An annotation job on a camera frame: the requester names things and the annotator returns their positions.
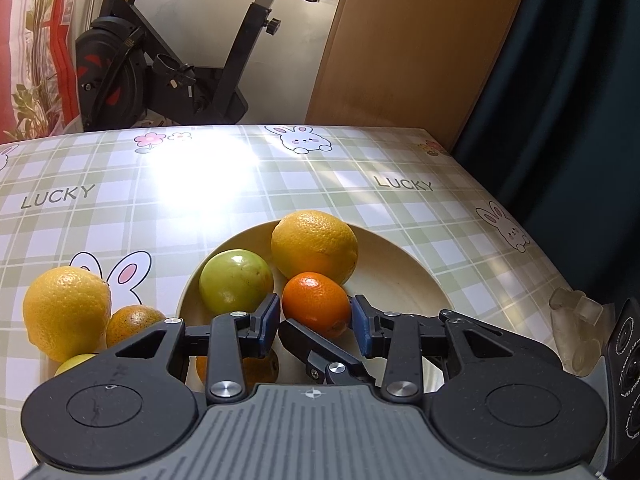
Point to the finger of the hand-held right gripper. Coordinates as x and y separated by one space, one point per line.
305 345

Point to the black exercise bike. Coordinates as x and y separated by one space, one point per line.
115 75

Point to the small orange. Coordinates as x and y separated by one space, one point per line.
262 367
315 307

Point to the green round fruit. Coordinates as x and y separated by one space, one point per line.
75 360
235 282

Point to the cream plate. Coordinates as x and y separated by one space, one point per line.
395 280

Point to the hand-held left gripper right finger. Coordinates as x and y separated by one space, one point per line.
362 327

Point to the large yellow citrus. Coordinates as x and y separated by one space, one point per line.
315 245

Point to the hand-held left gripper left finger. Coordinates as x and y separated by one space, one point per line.
267 322

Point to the clear plastic corner guard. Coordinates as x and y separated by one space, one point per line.
575 330

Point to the printed wall backdrop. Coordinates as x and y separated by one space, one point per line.
30 35

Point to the green-tinged orange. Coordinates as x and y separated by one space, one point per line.
132 325

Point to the wooden board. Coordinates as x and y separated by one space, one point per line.
400 50

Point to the dark curtain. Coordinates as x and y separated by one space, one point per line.
575 110

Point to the yellow lemon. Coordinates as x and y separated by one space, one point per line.
65 310

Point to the green checked tablecloth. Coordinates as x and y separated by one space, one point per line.
350 180

